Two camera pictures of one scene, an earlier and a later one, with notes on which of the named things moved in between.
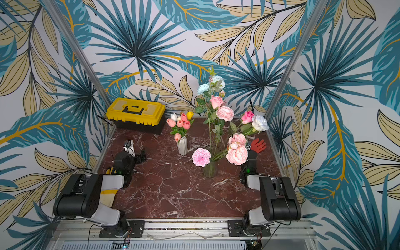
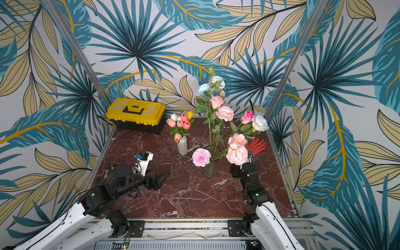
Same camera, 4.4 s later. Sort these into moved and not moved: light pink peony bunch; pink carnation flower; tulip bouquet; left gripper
Moved: left gripper
Not moved: light pink peony bunch; tulip bouquet; pink carnation flower
